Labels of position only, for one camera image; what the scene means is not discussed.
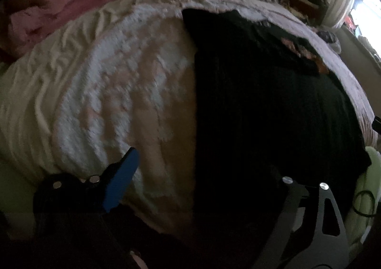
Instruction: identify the pale green bed sheet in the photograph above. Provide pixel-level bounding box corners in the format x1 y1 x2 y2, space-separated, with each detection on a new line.
0 147 381 246

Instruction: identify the black cord loop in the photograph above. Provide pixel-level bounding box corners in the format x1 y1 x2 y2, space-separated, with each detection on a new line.
353 190 376 217

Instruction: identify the window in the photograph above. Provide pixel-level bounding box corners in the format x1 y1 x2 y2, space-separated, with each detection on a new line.
350 0 381 61

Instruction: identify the black long-sleeve shirt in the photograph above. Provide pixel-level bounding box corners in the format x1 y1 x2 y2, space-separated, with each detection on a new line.
181 8 372 258

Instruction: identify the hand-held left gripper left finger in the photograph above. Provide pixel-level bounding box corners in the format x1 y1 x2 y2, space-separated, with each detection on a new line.
33 147 144 269

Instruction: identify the pink white tufted quilt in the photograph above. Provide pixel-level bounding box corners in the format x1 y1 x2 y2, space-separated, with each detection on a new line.
0 0 378 228

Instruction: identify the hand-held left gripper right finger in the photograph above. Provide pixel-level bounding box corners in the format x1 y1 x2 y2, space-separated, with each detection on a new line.
253 165 352 269

